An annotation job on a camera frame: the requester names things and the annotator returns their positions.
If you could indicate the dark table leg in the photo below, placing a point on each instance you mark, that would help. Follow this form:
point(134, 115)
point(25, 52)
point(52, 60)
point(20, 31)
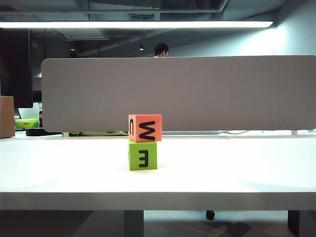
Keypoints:
point(293, 222)

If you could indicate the grey desk divider panel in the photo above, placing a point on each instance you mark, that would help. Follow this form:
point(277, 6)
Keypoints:
point(187, 93)

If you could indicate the green printed plastic bag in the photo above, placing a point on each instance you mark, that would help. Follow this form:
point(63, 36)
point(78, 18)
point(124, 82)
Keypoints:
point(98, 133)

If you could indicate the green letter block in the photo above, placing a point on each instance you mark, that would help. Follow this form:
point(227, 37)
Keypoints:
point(144, 156)

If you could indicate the dark cola bottle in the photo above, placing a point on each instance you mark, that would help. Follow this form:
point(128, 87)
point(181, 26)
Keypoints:
point(40, 119)

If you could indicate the green tissue box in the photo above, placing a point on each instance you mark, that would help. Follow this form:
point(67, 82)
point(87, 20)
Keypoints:
point(27, 123)

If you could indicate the person head dark hair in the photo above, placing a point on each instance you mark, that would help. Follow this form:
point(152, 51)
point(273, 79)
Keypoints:
point(161, 49)

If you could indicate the orange letter block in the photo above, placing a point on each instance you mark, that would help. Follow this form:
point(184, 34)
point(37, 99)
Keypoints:
point(148, 128)

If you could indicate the long ceiling light strip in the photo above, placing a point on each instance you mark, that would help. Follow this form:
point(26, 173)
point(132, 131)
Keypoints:
point(135, 24)

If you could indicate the white divider bracket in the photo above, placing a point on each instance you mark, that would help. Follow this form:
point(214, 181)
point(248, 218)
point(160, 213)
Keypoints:
point(65, 134)
point(294, 132)

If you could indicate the black caster wheel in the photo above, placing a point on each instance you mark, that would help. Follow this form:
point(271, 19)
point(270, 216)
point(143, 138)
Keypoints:
point(210, 215)

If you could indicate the grey table leg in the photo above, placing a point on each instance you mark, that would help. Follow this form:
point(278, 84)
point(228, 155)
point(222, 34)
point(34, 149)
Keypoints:
point(133, 223)

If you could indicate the brown cardboard box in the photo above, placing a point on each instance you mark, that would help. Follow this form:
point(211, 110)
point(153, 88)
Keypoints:
point(7, 117)

